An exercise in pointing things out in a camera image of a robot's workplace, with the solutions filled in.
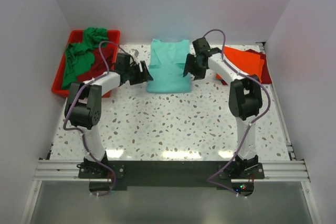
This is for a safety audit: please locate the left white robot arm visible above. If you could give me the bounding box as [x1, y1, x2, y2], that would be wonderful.
[63, 53, 153, 178]

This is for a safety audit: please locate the dark red folded t shirt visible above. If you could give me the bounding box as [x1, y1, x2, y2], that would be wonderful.
[220, 48, 272, 86]

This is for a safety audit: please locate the green t shirt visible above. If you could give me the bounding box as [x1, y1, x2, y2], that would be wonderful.
[61, 27, 108, 90]

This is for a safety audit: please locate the teal t shirt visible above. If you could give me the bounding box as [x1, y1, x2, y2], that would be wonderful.
[146, 39, 191, 93]

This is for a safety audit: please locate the aluminium rail frame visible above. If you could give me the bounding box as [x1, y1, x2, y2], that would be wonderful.
[19, 41, 322, 224]

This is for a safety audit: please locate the orange folded t shirt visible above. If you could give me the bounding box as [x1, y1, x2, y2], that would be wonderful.
[215, 46, 265, 83]

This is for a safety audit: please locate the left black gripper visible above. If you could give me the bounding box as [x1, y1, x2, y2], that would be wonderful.
[125, 61, 153, 86]

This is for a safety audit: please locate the dark red t shirt in bin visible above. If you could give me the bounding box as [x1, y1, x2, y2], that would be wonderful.
[77, 44, 118, 82]

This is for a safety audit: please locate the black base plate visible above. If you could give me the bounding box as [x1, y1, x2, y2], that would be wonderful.
[77, 161, 265, 196]

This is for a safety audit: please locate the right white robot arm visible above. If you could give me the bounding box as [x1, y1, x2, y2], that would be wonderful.
[183, 37, 263, 178]

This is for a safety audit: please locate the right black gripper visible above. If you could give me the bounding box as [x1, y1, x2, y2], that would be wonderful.
[183, 54, 206, 81]

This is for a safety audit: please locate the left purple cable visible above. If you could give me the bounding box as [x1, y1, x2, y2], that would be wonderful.
[62, 40, 128, 197]

